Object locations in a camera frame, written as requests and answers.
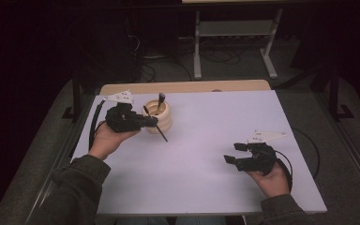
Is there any person's left hand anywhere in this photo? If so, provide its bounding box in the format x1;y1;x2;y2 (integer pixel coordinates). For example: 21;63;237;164
87;121;141;161

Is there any thin black makeup brush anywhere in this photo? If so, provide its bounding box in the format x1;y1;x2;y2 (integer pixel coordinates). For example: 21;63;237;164
142;105;169;143

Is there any right hand-held gripper cable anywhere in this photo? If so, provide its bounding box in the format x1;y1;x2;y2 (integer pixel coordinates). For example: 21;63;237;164
274;127;322;192

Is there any black metal stand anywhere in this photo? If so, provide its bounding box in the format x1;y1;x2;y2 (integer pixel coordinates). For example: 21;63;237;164
328;64;356;122
61;69;83;124

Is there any cream ribbed holder cup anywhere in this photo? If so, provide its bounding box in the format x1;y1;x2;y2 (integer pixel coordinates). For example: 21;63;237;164
142;98;173;135

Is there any left hand-held gripper cable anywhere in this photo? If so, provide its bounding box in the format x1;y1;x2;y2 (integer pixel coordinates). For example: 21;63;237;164
87;99;108;152

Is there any person's right hand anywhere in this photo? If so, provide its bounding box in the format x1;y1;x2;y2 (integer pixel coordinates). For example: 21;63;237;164
247;165;292;199

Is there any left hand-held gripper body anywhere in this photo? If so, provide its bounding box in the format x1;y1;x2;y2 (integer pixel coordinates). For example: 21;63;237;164
103;90;145;134

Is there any hand-held gripper cable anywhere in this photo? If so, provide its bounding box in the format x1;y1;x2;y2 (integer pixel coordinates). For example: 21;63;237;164
87;99;108;152
274;127;322;192

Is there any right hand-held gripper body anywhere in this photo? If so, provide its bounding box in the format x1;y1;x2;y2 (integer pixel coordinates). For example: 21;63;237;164
235;129;287;176

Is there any white metal desk frame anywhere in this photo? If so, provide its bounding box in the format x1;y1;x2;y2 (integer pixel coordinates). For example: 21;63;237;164
192;7;284;81

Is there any black floor cable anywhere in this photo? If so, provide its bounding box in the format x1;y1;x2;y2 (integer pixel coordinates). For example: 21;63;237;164
140;55;193;83

